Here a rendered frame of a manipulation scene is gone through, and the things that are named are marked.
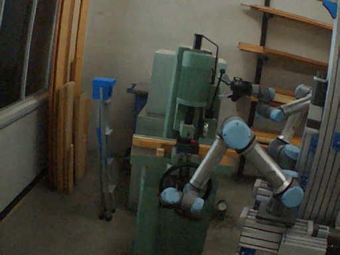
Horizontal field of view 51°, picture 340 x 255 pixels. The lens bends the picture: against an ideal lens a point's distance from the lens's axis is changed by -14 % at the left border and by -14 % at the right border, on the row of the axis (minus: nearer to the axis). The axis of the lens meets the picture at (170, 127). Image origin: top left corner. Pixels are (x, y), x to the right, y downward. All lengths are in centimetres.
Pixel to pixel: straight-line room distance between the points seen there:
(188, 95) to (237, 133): 70
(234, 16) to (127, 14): 126
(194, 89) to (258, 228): 88
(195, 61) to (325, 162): 95
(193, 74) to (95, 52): 266
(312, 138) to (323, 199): 36
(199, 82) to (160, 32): 242
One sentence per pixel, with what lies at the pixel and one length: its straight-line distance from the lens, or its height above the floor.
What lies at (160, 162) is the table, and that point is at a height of 87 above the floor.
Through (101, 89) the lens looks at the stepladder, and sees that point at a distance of 309.
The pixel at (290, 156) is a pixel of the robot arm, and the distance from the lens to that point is 246.
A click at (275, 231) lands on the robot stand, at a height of 73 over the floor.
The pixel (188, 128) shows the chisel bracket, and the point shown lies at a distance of 242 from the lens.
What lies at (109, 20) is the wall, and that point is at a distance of 480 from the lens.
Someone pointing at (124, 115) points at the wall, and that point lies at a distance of 487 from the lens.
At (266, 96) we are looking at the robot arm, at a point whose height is 133.
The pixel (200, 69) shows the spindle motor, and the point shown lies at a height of 142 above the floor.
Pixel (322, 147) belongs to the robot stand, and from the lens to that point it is 214.
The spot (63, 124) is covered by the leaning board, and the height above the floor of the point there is 67.
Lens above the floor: 166
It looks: 15 degrees down
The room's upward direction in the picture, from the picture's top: 9 degrees clockwise
